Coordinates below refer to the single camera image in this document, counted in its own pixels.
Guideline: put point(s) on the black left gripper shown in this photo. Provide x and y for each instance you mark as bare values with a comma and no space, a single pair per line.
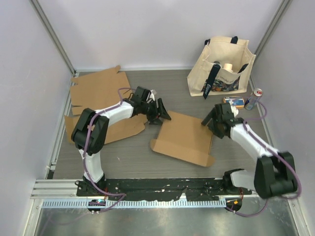
154,119

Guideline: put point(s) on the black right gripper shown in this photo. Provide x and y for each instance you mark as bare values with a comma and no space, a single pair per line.
212,114

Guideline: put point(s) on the brown cardboard box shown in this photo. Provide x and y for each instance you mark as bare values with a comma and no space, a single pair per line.
184,138

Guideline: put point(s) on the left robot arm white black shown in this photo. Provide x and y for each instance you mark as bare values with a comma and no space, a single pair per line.
90,131

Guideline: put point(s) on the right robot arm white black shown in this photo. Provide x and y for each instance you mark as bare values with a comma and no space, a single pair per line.
274,174

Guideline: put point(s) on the orange blue small box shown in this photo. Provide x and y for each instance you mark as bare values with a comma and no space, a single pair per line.
235,101

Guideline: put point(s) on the beige canvas tote bag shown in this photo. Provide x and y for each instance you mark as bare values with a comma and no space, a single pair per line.
208,76

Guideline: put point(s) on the beige paper roll in bag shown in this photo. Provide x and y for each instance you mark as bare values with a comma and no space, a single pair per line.
228,67

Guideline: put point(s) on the silver blue energy drink can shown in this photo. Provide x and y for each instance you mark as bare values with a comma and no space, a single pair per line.
253,99

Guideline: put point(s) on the spare flat cardboard sheet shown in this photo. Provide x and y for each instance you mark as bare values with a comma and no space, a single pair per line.
97,91

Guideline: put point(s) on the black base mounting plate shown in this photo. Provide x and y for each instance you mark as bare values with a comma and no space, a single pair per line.
160,189

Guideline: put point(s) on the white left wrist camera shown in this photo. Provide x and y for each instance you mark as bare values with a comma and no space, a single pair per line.
152,95

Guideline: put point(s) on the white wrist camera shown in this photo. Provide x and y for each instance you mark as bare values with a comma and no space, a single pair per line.
152,95
234,110

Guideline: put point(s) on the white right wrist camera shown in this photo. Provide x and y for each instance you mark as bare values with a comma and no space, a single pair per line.
234,110

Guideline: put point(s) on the slotted aluminium cable duct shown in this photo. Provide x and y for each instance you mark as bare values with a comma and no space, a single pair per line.
89,203

